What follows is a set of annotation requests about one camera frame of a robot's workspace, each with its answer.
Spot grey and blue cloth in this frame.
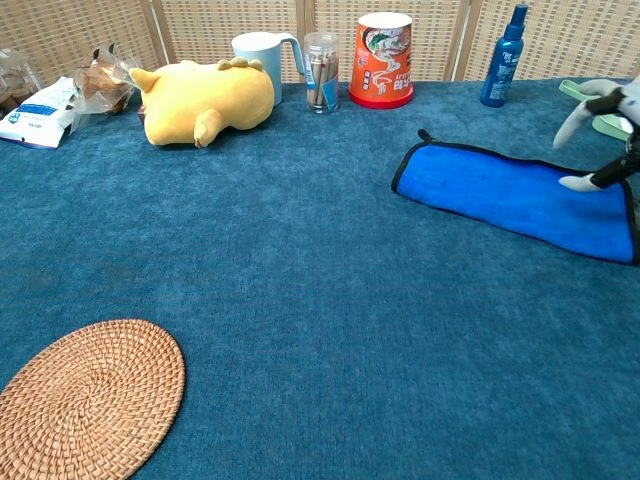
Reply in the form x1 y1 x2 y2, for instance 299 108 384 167
390 128 640 266

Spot yellow plush toy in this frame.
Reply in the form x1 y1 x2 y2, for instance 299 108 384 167
128 57 276 149

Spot pale blue handled mug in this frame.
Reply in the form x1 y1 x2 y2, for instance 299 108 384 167
230 31 306 106

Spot clear bag of pastries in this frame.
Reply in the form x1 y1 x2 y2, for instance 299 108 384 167
73 42 144 134

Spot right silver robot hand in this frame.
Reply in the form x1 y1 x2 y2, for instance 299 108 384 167
552 77 640 194

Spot bamboo folding screen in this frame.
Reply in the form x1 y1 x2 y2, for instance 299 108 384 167
0 0 640 86

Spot teal table cover cloth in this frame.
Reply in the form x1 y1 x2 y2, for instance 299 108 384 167
0 77 640 480

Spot red instant noodle cup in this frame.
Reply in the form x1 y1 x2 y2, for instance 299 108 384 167
348 12 415 110

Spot round woven rattan coaster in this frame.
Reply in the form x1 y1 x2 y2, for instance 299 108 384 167
0 318 187 480

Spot clear plastic cookie box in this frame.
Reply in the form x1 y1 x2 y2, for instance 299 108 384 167
0 48 44 121

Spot clear jar of biscuit sticks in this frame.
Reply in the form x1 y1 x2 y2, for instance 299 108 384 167
303 31 341 115

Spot green plastic scoop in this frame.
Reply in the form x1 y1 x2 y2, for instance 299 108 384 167
558 79 634 142

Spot blue spray bottle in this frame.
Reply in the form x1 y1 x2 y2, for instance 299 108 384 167
479 3 530 109

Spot white snack bag blue label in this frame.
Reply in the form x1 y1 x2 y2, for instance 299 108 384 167
0 76 81 151

